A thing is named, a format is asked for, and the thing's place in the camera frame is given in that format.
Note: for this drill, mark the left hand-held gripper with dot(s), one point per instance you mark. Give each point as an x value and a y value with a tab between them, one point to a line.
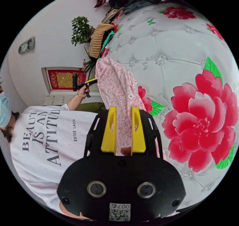
83	85

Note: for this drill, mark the pile of striped clothes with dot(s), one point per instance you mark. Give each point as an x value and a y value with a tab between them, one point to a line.
99	37

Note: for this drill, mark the long-leaved green plant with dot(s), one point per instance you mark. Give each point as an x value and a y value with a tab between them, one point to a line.
89	66

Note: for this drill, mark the white window with red paper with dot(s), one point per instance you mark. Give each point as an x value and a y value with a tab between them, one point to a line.
59	80

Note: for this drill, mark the person's left forearm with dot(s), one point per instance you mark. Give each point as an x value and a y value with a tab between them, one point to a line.
74	101

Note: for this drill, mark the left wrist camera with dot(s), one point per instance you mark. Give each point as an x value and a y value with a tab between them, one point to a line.
74	82

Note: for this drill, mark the person's left hand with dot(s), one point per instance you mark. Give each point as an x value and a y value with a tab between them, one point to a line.
83	91

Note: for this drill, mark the bushy green potted plant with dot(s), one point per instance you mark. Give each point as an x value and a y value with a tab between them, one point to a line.
81	30

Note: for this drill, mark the grey wall clock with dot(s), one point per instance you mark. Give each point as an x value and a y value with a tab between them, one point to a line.
26	46

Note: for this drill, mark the bed with floral quilt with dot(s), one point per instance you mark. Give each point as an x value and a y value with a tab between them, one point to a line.
168	42

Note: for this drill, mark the pink floral pajama pants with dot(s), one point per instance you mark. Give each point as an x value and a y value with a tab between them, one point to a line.
115	84

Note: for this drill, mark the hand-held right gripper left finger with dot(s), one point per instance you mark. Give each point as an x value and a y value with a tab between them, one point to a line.
108	136

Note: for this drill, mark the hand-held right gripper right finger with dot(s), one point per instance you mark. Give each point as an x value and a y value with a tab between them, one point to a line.
138	136

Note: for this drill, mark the person's right forearm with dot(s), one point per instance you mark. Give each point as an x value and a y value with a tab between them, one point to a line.
71	212

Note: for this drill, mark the person's right hand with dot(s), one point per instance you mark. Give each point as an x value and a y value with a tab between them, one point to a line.
125	151

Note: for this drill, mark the person's body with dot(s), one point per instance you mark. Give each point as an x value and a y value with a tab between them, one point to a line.
46	136

